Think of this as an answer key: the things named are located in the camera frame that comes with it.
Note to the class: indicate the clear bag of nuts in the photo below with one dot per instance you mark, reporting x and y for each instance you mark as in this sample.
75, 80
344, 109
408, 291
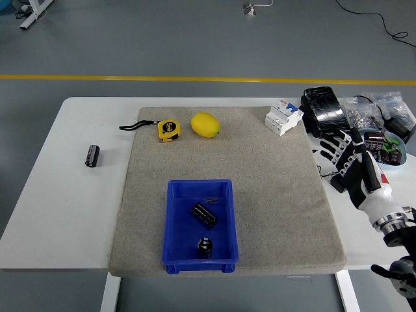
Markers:
357, 113

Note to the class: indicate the clear bag of screws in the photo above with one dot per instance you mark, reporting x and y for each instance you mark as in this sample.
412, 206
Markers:
395, 104

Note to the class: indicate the grey-brown felt mat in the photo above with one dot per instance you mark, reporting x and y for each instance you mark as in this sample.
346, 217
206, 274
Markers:
260, 169

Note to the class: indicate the white circuit breaker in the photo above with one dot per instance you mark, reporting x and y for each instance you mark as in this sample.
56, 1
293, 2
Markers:
282, 118

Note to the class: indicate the white table leg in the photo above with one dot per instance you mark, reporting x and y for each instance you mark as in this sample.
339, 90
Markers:
110, 292
347, 291

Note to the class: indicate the dark brown cylindrical battery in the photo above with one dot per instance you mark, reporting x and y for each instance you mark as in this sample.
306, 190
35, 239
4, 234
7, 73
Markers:
204, 216
205, 247
92, 156

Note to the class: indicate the green plastic connectors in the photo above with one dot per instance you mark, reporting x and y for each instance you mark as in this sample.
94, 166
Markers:
390, 145

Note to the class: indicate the small black box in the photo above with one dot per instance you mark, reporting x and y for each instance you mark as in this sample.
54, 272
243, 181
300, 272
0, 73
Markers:
338, 186

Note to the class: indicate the blue plastic box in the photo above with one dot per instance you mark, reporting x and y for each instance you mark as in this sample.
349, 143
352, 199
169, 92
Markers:
182, 234

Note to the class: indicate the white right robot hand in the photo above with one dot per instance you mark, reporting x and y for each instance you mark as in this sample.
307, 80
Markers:
364, 185

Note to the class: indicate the black plastic-wrapped device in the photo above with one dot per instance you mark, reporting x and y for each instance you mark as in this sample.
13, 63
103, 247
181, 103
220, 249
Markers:
326, 112

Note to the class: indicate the blue background object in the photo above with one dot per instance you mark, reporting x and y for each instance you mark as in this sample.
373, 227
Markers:
5, 6

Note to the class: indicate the large dark brown capacitor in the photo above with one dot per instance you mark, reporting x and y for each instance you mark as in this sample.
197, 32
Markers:
374, 136

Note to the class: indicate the yellow lemon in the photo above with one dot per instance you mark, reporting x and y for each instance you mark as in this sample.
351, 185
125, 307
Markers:
205, 124

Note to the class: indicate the light blue bowl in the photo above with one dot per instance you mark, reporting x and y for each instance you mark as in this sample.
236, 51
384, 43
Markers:
403, 146

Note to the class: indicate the yellow tape measure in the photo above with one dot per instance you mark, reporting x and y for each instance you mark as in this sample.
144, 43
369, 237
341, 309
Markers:
169, 130

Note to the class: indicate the white background desk foot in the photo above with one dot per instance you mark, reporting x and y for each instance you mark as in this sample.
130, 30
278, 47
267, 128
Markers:
34, 14

